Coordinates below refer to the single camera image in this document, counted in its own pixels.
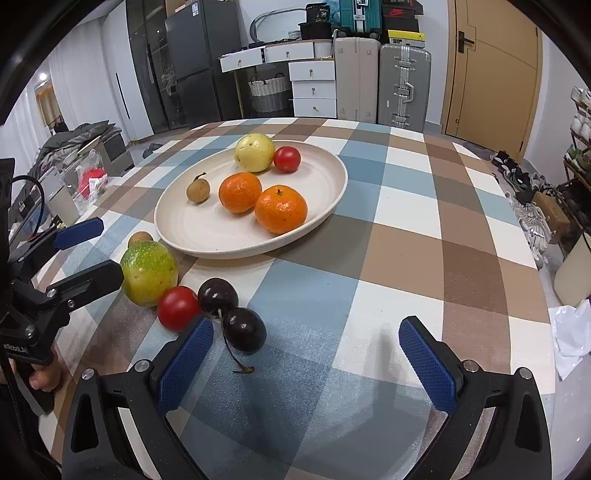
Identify black cable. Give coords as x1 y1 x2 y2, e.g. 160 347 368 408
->
11 174 47 234

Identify wicker basket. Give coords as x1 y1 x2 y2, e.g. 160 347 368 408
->
248 74 291 114

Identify black storage bag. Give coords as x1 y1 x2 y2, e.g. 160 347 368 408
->
298 21 335 41

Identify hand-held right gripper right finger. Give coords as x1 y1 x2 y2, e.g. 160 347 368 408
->
398 316 552 480

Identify white drawer cabinet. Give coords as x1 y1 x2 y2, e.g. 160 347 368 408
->
288 60 338 118

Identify dark grey refrigerator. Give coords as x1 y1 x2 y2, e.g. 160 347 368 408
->
165 0 241 131

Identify orange mandarin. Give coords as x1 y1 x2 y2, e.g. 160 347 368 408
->
218 172 263 214
255 185 308 234

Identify red cherry tomato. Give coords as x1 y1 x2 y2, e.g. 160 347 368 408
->
273 146 302 173
157 285 203 333

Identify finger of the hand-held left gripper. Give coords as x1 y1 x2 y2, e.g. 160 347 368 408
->
9 218 105 265
45 259 124 313

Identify person's left hand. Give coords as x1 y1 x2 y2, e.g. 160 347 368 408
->
25 362 65 393

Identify pile of dark clothes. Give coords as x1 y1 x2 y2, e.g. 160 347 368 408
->
39 121 123 176

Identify dark cherry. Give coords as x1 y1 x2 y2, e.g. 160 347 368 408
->
221 307 267 374
198 278 239 317

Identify wooden door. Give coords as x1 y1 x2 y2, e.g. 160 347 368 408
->
441 0 543 163

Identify rows of sneakers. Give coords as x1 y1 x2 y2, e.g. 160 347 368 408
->
567 85 591 171

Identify white desk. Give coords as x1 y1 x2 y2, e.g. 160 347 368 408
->
219 41 335 75

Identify white plastic bag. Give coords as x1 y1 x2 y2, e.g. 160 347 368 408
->
549 300 591 381

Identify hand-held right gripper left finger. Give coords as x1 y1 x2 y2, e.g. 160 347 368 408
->
61 316 215 480

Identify red cloth item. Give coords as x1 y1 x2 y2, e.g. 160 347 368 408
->
78 168 108 197

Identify cream round plate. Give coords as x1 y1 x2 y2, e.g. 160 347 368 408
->
154 138 348 259

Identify teal suitcase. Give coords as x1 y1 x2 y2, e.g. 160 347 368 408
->
339 0 384 38

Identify checked tablecloth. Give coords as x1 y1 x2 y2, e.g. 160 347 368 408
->
34 117 557 480

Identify beige suitcase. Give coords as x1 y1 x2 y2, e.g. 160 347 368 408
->
333 36 380 124

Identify yellow black shoe box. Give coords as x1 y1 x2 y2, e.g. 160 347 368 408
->
387 30 426 48

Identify scattered shoes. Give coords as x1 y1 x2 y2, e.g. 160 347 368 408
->
490 150 561 271

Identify glass door cabinet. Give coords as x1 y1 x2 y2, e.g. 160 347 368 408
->
126 0 185 134

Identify curved metal tube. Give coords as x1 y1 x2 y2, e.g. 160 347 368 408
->
250 11 308 47

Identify brown longan with stem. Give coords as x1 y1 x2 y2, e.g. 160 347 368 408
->
186 172 211 203

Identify wooden shoe rack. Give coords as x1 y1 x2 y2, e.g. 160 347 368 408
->
562 85 591 199

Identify silver suitcase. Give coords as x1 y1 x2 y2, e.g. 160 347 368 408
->
378 43 432 130

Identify brown cardboard box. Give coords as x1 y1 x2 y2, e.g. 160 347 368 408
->
533 191 572 244

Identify black printed box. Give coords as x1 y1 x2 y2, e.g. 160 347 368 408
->
306 2 332 24

